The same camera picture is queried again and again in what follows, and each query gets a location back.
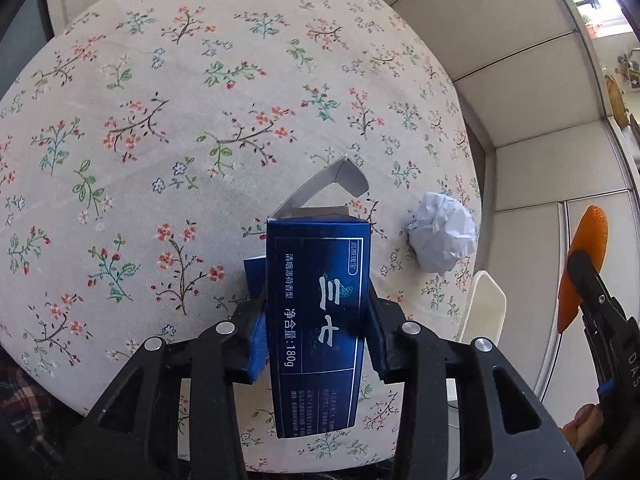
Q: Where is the crumpled white paper ball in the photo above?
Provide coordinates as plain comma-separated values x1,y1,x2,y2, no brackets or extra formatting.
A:
406,191,478,275

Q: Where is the white trash bin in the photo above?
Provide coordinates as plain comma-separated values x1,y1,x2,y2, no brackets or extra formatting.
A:
447,270,507,443

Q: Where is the floral tablecloth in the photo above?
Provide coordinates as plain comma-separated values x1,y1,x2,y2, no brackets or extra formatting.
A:
0,0,484,474

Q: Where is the tall white cabinet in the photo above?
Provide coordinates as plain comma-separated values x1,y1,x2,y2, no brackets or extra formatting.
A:
487,115,640,436

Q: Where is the blue carton box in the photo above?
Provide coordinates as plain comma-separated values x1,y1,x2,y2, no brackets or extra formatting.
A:
244,156,374,454

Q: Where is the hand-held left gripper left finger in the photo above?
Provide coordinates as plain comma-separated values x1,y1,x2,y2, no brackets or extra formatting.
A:
62,296,271,480

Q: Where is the person's right hand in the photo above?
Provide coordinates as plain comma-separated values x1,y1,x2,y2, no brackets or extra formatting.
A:
562,417,615,480

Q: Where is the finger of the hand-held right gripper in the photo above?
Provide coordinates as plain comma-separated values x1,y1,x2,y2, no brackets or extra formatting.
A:
566,250,624,327

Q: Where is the woven round tray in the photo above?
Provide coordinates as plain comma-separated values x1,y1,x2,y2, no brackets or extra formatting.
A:
604,74,630,129

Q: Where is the dark plaid cloth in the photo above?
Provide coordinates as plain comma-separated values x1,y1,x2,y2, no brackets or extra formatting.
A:
0,350,87,480

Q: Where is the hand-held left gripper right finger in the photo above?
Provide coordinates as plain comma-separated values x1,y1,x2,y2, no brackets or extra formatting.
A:
367,294,586,480

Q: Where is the white cabinet row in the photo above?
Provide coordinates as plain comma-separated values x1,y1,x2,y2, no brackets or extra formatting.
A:
390,0,609,150

